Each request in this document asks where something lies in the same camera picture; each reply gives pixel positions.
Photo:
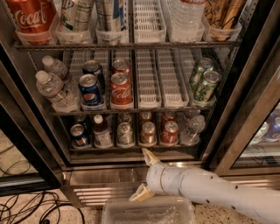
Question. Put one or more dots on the red Coca-Cola can middle rear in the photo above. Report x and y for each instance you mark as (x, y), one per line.
(121, 66)

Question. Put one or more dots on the green can middle front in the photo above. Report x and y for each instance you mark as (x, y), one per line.
(206, 88)

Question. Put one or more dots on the clear plastic bin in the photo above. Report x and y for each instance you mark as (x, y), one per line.
(156, 210)

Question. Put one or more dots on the blue Pepsi can middle front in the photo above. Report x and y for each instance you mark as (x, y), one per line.
(89, 88)

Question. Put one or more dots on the water bottle middle front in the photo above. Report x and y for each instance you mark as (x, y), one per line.
(56, 92)

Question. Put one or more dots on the red Coca-Cola can bottom rear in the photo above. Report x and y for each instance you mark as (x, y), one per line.
(168, 116)

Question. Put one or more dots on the blue Pepsi can bottom shelf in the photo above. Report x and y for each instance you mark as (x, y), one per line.
(80, 136)

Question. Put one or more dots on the green 7up can front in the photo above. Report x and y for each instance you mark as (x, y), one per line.
(124, 133)

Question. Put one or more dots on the red coca-cola can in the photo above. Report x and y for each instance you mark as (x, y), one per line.
(168, 116)
(120, 89)
(169, 133)
(121, 66)

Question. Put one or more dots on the gold brown bottle top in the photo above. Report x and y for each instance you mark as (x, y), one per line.
(223, 17)

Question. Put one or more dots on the green white bottle top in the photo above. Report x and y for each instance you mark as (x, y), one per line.
(75, 15)

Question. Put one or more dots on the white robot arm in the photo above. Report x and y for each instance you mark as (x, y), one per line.
(205, 187)

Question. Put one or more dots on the large Coca-Cola bottle top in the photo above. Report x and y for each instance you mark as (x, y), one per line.
(35, 20)

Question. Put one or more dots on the orange soda can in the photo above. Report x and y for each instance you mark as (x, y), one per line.
(148, 133)
(145, 117)

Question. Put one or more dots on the steel fridge base grille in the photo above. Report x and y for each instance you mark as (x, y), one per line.
(92, 186)

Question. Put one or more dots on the red Coca-Cola can middle front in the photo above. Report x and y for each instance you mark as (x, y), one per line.
(120, 89)

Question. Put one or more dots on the orange soda can front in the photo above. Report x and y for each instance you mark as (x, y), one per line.
(148, 133)

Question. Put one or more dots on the silver blue can top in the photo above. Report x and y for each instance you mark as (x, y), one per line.
(110, 15)

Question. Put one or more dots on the red Coca-Cola can bottom front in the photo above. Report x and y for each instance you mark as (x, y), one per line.
(169, 133)

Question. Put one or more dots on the green can middle rear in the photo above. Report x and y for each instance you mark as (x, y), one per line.
(201, 65)

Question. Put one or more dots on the green 7up can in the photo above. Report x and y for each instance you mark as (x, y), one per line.
(125, 118)
(124, 133)

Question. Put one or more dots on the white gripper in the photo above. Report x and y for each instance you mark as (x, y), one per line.
(153, 178)

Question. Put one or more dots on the clear water bottle top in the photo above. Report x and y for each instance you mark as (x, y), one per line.
(186, 16)

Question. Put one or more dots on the empty white tray middle left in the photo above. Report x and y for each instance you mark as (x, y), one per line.
(148, 90)

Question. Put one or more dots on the clear water bottle bottom shelf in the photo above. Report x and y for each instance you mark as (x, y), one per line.
(191, 124)

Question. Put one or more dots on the cans behind right glass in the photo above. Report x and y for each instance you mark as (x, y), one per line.
(270, 130)

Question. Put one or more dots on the empty white tray top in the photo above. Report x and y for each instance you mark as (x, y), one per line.
(149, 22)

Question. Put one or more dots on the orange soda can rear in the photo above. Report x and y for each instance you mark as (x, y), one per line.
(145, 117)

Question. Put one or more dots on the glass fridge door right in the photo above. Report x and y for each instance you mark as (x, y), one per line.
(247, 98)

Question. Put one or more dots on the green 7up can rear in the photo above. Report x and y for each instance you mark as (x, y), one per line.
(125, 118)

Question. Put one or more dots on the brown tea bottle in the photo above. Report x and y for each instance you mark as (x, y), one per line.
(102, 137)

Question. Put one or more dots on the blue Pepsi can middle rear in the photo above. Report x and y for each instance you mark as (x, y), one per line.
(94, 67)

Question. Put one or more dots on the black fridge door left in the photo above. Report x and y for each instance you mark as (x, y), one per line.
(27, 165)

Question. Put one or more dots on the water bottle middle rear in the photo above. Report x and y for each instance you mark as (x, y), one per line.
(57, 67)

